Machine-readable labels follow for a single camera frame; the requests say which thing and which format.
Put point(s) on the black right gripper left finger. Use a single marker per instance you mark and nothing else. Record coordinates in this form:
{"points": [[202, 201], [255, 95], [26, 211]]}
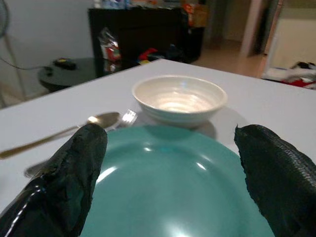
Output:
{"points": [[61, 182]]}

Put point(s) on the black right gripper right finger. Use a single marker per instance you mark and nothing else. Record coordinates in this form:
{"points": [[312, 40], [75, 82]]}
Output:
{"points": [[279, 177]]}

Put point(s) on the gold metal spoon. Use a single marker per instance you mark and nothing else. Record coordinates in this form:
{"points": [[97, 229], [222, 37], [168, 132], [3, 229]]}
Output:
{"points": [[61, 134]]}

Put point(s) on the silver metal fork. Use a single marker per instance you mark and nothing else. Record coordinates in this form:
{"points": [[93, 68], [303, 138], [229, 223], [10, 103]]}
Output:
{"points": [[123, 119]]}

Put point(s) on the pile of clothes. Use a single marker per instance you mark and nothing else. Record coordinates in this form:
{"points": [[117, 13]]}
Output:
{"points": [[296, 74]]}

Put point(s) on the teal round plate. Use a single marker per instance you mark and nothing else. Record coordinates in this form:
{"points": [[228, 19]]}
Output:
{"points": [[170, 182]]}

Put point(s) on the round black side table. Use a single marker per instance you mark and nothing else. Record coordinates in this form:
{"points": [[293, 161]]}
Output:
{"points": [[66, 74]]}

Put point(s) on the black remote control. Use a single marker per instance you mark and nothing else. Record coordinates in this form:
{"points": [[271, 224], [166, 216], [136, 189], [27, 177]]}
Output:
{"points": [[64, 63]]}

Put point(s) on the white ribbed ceramic bowl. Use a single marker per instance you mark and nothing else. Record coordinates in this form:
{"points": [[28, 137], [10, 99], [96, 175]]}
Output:
{"points": [[179, 98]]}

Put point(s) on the clear plastic snack bag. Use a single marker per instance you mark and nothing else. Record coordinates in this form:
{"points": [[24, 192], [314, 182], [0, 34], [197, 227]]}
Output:
{"points": [[109, 49]]}

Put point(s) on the red toy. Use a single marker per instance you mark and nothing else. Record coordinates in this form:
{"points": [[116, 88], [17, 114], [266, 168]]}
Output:
{"points": [[147, 53]]}

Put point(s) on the black cabinet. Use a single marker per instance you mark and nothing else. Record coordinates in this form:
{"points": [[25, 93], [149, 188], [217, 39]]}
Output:
{"points": [[140, 37]]}

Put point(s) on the orange cardboard box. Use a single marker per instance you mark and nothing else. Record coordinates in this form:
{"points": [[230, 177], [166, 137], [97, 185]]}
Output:
{"points": [[197, 14]]}

